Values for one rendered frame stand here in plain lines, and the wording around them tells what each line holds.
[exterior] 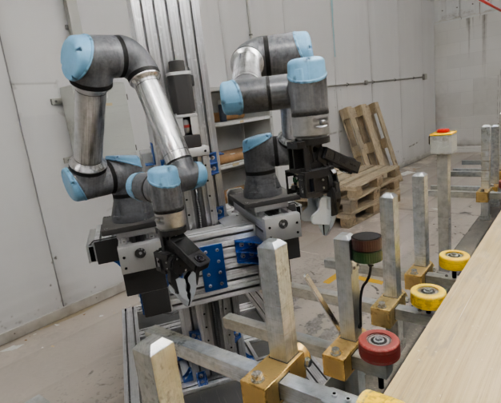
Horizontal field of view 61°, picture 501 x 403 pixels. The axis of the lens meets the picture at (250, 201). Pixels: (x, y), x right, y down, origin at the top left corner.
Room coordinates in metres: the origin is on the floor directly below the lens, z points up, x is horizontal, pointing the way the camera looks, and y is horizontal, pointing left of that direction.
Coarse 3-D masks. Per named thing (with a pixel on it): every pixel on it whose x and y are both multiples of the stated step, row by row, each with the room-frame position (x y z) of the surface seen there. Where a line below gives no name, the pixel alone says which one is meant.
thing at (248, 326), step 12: (228, 324) 0.99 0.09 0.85; (240, 324) 0.97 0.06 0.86; (252, 324) 0.95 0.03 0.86; (264, 324) 0.95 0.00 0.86; (252, 336) 0.95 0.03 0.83; (264, 336) 0.92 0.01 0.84; (300, 336) 0.87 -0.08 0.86; (312, 336) 0.87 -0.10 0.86; (312, 348) 0.84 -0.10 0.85; (324, 348) 0.82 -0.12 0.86; (360, 360) 0.76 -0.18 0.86; (372, 372) 0.75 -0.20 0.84; (384, 372) 0.73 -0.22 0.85
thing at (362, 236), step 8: (360, 232) 0.83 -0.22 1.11; (368, 232) 0.82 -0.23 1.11; (360, 240) 0.78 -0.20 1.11; (368, 240) 0.78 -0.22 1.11; (352, 264) 0.81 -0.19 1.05; (368, 264) 0.80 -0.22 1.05; (352, 272) 0.81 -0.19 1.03; (368, 280) 0.80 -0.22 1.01; (360, 296) 0.82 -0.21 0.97; (360, 304) 0.82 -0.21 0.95; (360, 312) 0.82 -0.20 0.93; (360, 320) 0.82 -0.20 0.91; (360, 328) 0.82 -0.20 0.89
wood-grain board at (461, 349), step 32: (480, 256) 1.11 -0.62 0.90; (480, 288) 0.92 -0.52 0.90; (448, 320) 0.80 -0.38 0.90; (480, 320) 0.79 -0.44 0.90; (416, 352) 0.71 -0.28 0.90; (448, 352) 0.69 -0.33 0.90; (480, 352) 0.68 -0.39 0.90; (416, 384) 0.62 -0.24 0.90; (448, 384) 0.61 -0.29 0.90; (480, 384) 0.60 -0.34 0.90
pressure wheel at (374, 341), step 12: (360, 336) 0.77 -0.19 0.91; (372, 336) 0.77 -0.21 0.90; (384, 336) 0.76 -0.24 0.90; (396, 336) 0.76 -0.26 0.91; (360, 348) 0.75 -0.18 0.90; (372, 348) 0.73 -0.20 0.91; (384, 348) 0.72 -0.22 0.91; (396, 348) 0.72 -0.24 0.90; (372, 360) 0.72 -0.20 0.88; (384, 360) 0.71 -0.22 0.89; (396, 360) 0.72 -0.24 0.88
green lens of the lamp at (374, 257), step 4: (352, 252) 0.80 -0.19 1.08; (356, 252) 0.79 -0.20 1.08; (376, 252) 0.78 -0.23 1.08; (380, 252) 0.78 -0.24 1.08; (352, 256) 0.81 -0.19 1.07; (356, 256) 0.79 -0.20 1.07; (360, 256) 0.78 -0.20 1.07; (364, 256) 0.78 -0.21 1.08; (368, 256) 0.78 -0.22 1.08; (372, 256) 0.77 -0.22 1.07; (376, 256) 0.78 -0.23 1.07; (380, 256) 0.78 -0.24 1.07; (356, 260) 0.79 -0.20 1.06; (360, 260) 0.78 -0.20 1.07; (364, 260) 0.78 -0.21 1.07; (368, 260) 0.78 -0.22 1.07; (372, 260) 0.77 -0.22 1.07; (376, 260) 0.78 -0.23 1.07; (380, 260) 0.78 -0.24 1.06
